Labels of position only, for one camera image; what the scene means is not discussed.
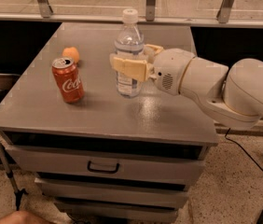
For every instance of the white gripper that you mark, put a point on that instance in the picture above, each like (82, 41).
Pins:
(171, 69)

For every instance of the clear plastic water bottle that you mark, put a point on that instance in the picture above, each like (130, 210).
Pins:
(129, 44)

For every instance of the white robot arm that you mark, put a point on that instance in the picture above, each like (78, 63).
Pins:
(232, 96)

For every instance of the red coke can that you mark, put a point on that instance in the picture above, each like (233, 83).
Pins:
(65, 72)

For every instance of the orange fruit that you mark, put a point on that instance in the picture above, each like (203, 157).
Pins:
(71, 52)

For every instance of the grey drawer cabinet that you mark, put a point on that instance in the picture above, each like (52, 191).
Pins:
(159, 140)

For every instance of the metal tripod leg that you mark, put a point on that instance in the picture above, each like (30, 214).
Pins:
(17, 192)

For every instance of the person's knee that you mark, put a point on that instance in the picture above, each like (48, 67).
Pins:
(23, 217)

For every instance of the metal window rail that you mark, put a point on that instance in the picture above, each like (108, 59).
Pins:
(227, 13)

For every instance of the black drawer handle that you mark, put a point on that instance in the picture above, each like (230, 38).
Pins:
(102, 168)

